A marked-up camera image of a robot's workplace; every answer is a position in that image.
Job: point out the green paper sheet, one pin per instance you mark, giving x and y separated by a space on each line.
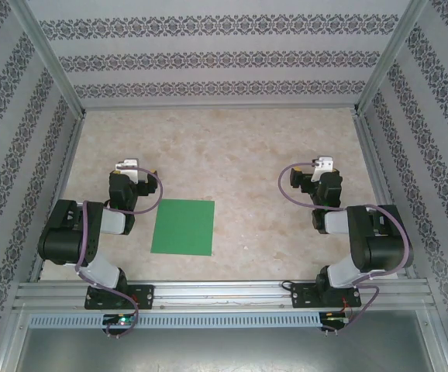
183 228

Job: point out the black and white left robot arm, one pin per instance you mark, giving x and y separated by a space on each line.
59 240

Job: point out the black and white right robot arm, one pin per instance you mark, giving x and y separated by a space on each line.
383 240

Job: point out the grey sheet metal panel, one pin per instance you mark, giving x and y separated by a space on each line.
224 352

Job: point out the small circuit board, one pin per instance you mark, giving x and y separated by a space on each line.
336 318

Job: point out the circuit board with green light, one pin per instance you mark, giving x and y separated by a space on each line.
121 320

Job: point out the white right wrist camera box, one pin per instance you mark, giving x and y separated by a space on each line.
322 167

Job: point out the aluminium side rail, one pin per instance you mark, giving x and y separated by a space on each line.
58 193
381 186

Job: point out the aluminium rail below patterned wall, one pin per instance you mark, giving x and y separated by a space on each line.
220 106

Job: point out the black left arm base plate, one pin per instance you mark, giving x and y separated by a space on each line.
144 296

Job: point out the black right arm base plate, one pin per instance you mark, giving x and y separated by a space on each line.
301 296

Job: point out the aluminium frame post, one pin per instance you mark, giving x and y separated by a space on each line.
392 58
49 58

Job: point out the long aluminium mounting rail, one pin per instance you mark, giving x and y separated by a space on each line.
224 294

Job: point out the aluminium frame strut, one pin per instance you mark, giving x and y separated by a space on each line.
435 337
11 341

